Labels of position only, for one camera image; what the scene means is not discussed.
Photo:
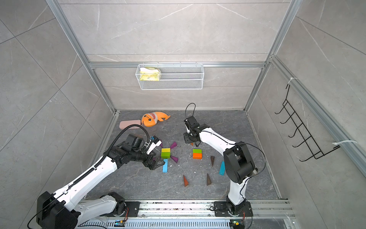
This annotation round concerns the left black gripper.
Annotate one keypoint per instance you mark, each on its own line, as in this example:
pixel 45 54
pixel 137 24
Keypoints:
pixel 153 165

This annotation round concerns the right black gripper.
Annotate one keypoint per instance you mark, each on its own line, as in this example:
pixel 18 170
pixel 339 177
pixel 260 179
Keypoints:
pixel 187 140

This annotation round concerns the green rectangular block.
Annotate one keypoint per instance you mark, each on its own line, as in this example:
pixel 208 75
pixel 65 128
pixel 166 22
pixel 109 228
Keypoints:
pixel 165 155

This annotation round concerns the light blue eraser block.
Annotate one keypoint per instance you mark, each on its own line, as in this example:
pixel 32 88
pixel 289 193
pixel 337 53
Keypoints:
pixel 165 166

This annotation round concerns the yellow rectangular block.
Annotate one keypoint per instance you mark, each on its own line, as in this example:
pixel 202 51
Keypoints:
pixel 165 150

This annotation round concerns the orange rectangular block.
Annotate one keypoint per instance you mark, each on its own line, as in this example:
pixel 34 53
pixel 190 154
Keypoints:
pixel 197 156

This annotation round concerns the purple wedge block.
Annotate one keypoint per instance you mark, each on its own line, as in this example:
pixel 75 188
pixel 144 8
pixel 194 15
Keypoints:
pixel 173 145
pixel 175 159

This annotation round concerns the dark walnut wedge block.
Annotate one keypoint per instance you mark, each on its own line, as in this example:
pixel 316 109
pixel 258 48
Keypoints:
pixel 212 160

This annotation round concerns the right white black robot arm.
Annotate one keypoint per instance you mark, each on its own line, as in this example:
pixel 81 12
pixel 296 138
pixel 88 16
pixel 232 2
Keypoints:
pixel 239 164

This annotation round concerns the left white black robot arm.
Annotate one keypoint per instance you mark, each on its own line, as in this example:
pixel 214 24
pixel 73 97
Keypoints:
pixel 63 209

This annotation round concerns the orange fish plush toy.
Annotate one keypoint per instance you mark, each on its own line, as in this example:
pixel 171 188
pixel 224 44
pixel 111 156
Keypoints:
pixel 151 119

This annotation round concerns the reddish brown wedge block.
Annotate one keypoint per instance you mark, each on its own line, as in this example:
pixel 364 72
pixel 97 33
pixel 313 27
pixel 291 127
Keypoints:
pixel 186 183

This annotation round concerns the small teal block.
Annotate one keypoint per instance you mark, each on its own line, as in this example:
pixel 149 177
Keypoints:
pixel 222 168

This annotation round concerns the pink rectangular case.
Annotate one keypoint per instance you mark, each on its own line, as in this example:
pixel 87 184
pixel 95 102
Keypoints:
pixel 124 124

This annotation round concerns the dark brown wedge block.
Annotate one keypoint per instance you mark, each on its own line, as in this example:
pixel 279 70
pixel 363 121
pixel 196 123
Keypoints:
pixel 208 180

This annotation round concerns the yellow white cloth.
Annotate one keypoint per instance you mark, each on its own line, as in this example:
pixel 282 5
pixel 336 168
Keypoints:
pixel 149 74

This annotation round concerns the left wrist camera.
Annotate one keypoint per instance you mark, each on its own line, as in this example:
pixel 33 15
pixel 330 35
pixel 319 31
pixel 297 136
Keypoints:
pixel 153 143

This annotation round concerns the white wire wall basket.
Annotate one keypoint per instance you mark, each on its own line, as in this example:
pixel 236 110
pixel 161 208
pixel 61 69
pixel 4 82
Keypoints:
pixel 174 77

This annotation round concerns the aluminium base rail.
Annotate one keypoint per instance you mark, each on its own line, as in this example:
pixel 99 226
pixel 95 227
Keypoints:
pixel 197 214

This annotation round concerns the black wire hook rack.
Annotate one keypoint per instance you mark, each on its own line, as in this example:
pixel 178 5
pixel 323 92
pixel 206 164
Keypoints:
pixel 301 130

